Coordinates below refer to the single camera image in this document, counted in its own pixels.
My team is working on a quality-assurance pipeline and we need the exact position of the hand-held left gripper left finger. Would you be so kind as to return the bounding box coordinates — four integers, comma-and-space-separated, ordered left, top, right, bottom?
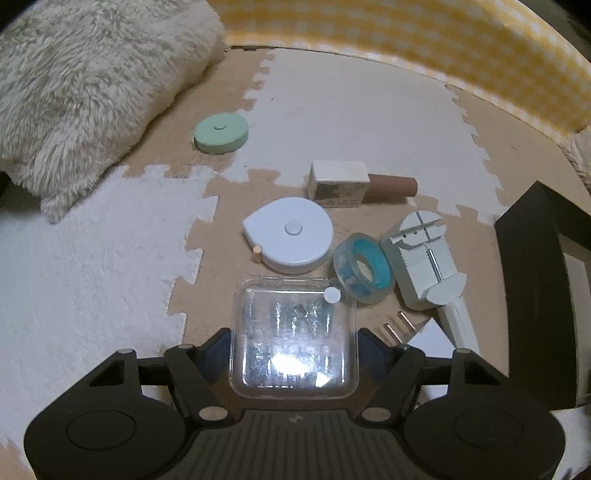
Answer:
89, 327, 233, 426

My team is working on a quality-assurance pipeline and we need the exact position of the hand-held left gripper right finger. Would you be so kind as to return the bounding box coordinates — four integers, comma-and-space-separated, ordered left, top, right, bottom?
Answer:
356, 328, 504, 424

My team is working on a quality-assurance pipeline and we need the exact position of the clear plastic parts case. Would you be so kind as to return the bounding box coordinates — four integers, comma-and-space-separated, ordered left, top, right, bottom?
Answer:
229, 276, 360, 398

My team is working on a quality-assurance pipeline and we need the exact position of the white watch link remover tool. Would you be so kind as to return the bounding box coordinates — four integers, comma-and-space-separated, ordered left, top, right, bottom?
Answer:
381, 211, 476, 349

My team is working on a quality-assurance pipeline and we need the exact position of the blue patterned tape roll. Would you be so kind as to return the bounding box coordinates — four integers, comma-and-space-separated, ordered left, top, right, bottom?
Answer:
333, 233, 395, 304

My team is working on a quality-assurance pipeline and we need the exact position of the white round tape measure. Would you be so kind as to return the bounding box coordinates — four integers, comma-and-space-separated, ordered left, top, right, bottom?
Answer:
242, 197, 334, 274

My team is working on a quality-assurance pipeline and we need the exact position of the black cardboard box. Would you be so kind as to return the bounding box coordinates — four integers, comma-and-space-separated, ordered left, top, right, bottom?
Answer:
495, 181, 591, 409

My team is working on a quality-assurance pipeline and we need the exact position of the beige foam puzzle mat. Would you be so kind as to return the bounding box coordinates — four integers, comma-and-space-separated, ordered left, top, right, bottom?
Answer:
124, 46, 277, 182
168, 168, 502, 370
445, 85, 580, 227

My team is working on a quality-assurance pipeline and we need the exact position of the green round tape measure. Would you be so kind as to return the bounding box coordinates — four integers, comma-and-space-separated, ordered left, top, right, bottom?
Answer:
193, 112, 249, 155

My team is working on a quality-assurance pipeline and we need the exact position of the fluffy cream cushion right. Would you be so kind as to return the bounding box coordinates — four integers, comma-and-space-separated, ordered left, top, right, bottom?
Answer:
558, 129, 591, 195

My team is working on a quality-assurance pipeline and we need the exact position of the fluffy beige cushion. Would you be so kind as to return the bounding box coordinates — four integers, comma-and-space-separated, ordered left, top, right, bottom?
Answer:
0, 0, 227, 224

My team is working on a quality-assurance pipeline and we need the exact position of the yellow checkered padded fence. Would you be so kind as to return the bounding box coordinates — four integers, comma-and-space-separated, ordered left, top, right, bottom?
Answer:
208, 0, 591, 144

